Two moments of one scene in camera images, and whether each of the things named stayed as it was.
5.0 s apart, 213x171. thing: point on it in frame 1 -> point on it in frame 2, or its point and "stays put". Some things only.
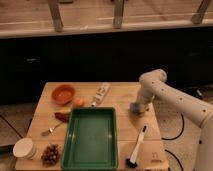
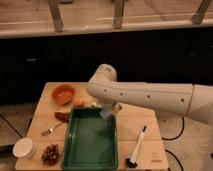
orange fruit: x=79 y=102 stays put
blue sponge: x=134 y=107 -> x=106 y=113
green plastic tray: x=90 y=140 stays put
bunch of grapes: x=51 y=155 stays put
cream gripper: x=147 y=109 -> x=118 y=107
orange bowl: x=63 y=94 stays put
